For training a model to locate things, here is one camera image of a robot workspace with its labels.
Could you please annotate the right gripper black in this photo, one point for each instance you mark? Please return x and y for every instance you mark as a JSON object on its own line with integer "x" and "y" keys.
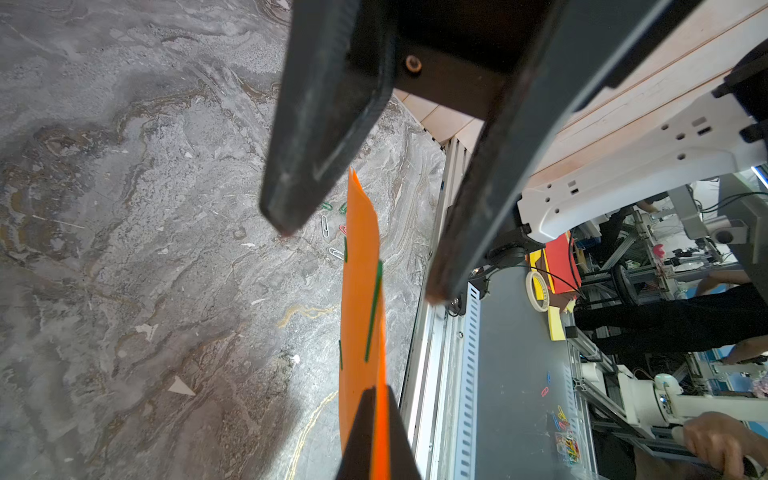
{"x": 523, "y": 66}

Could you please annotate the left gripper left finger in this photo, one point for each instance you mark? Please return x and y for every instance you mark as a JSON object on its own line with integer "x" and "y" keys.
{"x": 357, "y": 455}

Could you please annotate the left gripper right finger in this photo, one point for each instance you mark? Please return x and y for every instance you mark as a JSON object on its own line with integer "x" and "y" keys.
{"x": 402, "y": 462}

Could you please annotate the orange paper document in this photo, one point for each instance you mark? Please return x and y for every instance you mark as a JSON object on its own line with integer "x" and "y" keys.
{"x": 357, "y": 292}

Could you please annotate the green paperclip orange side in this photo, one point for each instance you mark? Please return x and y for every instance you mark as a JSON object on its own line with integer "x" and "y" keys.
{"x": 340, "y": 355}

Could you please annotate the green paperclip orange top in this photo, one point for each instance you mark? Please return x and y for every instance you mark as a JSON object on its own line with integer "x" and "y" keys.
{"x": 373, "y": 310}

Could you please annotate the white paperclip side edge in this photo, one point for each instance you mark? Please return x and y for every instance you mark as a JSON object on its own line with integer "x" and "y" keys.
{"x": 336, "y": 253}

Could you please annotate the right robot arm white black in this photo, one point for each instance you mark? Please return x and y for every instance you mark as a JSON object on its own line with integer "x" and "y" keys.
{"x": 724, "y": 131}

